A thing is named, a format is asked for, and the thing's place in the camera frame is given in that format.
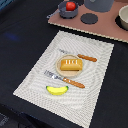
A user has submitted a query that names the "round wooden plate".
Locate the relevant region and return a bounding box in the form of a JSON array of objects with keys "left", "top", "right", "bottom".
[{"left": 55, "top": 54, "right": 83, "bottom": 77}]

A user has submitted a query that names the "brown wooden board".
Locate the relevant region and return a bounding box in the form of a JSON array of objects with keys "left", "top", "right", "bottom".
[{"left": 48, "top": 0, "right": 128, "bottom": 43}]

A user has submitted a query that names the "knife with orange handle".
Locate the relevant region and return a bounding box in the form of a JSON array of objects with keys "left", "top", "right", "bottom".
[{"left": 58, "top": 49, "right": 97, "bottom": 62}]

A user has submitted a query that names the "fork with orange handle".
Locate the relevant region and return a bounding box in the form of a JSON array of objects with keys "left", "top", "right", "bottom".
[{"left": 44, "top": 70, "right": 85, "bottom": 88}]

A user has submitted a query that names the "small grey pot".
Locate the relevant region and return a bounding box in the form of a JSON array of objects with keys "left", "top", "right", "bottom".
[{"left": 47, "top": 1, "right": 78, "bottom": 19}]

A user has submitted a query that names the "large grey pot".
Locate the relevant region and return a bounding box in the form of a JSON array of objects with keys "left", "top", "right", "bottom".
[{"left": 84, "top": 0, "right": 114, "bottom": 12}]

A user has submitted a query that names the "orange toy bread loaf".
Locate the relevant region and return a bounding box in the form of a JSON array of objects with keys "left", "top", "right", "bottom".
[{"left": 60, "top": 59, "right": 83, "bottom": 71}]

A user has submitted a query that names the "beige woven placemat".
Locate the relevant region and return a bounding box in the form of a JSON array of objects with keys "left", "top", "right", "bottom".
[{"left": 13, "top": 31, "right": 114, "bottom": 128}]

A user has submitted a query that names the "red toy tomato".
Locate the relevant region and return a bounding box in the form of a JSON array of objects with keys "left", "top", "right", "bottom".
[{"left": 66, "top": 2, "right": 76, "bottom": 11}]

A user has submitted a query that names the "beige bowl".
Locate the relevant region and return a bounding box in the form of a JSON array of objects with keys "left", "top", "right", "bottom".
[{"left": 119, "top": 5, "right": 128, "bottom": 30}]

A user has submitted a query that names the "black stove burner front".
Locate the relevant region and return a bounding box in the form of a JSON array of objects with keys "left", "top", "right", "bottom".
[{"left": 80, "top": 13, "right": 98, "bottom": 25}]

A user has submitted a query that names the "yellow toy banana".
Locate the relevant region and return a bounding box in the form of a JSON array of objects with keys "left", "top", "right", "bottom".
[{"left": 46, "top": 86, "right": 68, "bottom": 95}]

